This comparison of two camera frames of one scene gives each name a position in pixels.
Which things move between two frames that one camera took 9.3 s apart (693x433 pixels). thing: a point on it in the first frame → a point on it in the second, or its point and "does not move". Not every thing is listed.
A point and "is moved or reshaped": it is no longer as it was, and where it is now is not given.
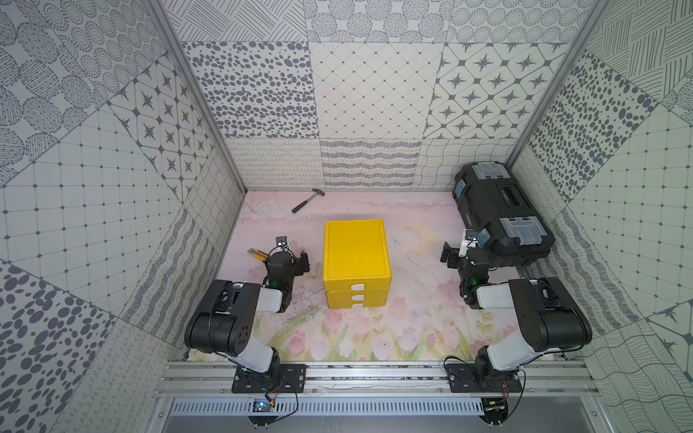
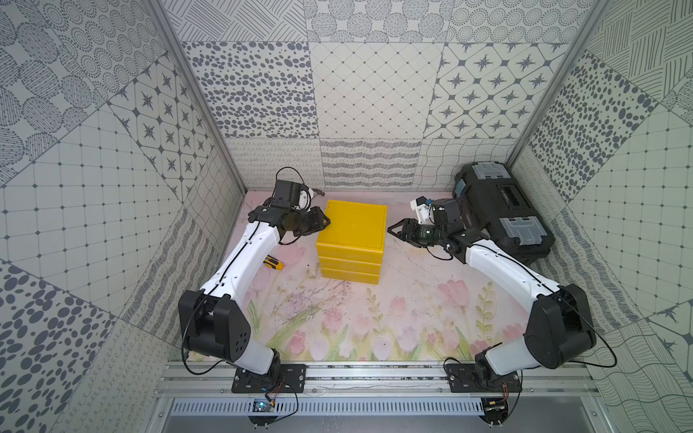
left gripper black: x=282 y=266 → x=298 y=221
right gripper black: x=454 y=256 → x=409 y=225
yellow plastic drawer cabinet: x=356 y=270 is moved or reshaped
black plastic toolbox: x=505 y=219 does not move
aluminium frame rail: x=214 y=380 does not move
